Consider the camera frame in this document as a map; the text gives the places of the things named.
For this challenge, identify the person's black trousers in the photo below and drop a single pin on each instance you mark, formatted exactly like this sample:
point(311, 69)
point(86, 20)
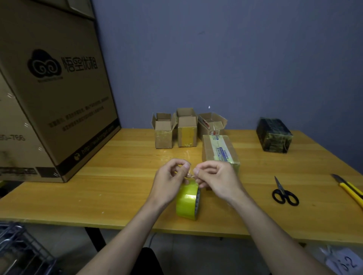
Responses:
point(150, 262)

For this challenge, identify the yellow utility knife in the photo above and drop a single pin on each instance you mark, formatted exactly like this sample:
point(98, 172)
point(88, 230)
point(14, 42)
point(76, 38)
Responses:
point(353, 191)

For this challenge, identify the brown box with white label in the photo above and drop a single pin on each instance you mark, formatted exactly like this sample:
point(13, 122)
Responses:
point(218, 148)

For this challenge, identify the large flat brown carton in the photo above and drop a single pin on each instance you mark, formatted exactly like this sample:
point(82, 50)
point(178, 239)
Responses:
point(56, 85)

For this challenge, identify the small carton red label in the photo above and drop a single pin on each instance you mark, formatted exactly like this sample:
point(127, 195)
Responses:
point(210, 124)

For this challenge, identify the person's right forearm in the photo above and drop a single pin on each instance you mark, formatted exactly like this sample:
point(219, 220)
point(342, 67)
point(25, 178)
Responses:
point(278, 240)

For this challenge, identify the person's left forearm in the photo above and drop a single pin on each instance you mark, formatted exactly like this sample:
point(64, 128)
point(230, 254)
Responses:
point(124, 243)

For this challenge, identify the black cardboard box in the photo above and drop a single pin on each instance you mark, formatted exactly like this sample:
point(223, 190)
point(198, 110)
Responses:
point(273, 136)

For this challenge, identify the white paper floor label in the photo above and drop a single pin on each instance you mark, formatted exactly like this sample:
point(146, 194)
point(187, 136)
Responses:
point(344, 262)

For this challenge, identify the small carton yellow tape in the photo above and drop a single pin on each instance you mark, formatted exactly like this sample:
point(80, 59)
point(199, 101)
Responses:
point(187, 133)

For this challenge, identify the person's left hand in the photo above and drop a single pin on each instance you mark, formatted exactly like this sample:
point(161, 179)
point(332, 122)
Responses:
point(167, 184)

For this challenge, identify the yellow tape roll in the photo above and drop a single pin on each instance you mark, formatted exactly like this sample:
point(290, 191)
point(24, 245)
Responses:
point(185, 202)

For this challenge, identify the person's right hand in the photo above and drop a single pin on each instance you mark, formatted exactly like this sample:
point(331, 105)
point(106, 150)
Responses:
point(221, 181)

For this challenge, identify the black table leg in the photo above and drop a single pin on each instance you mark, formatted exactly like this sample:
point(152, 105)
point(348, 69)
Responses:
point(95, 239)

